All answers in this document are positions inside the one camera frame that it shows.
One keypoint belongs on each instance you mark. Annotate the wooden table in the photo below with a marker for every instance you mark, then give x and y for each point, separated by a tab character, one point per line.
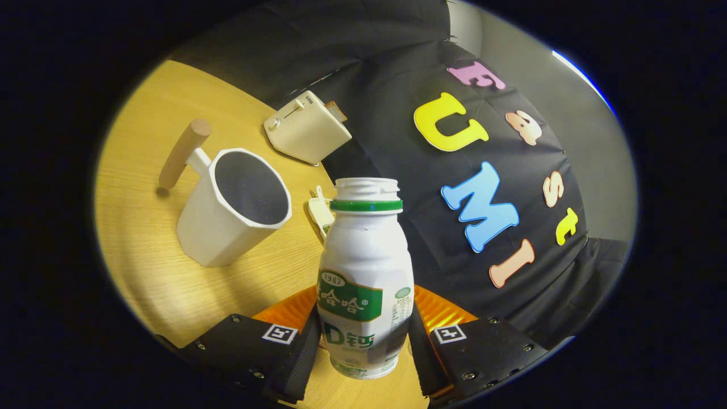
147	244

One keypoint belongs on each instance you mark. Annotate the cream toaster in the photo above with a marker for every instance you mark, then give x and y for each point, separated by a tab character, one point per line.
306	133

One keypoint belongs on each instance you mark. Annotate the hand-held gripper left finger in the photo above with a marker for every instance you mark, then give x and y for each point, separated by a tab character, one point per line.
250	352

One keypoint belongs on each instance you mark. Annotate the toast slice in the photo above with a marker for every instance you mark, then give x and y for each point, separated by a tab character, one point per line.
336	110

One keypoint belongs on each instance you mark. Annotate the white divided dish of beans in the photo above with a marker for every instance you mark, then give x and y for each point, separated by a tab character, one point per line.
319	213

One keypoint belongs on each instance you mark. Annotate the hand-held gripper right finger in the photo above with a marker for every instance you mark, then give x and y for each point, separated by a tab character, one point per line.
483	352

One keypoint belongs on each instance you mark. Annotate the black backdrop cloth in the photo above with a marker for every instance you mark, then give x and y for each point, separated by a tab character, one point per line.
397	79

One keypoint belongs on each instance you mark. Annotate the white juice bottle green label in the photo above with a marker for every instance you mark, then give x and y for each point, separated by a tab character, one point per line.
366	250

